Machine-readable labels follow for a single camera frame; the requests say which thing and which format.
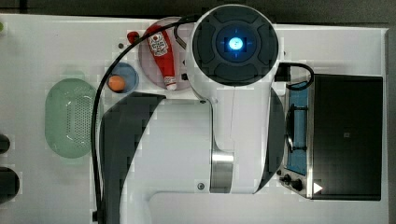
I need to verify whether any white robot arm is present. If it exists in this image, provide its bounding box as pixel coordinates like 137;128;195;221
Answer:
100;5;283;224

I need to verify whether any grey round plate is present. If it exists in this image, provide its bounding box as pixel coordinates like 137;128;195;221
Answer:
138;23;193;91

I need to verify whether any blue small bowl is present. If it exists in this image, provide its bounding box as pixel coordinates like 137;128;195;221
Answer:
106;63;139;93

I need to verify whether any red ketchup bottle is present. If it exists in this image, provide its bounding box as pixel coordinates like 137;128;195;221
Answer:
146;24;177;91

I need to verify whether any orange ball fruit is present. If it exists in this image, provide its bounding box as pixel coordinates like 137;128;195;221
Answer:
108;76;125;91

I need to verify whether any small red fruit top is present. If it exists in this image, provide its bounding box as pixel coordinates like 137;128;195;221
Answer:
127;32;140;44

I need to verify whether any green perforated colander basket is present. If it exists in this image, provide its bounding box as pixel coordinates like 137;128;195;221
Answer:
45;78;96;159

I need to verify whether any black toaster oven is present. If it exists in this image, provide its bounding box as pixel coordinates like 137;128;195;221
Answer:
277;75;383;201

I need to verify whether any black round object upper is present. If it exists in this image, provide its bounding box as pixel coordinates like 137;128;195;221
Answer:
0;134;10;154

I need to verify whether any black round object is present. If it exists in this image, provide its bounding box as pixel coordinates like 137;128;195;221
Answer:
0;134;10;154
0;167;20;203

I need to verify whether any black round object lower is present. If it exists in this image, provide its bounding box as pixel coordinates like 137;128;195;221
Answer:
0;167;20;203

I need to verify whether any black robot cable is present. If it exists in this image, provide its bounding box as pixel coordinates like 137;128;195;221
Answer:
91;13;200;223

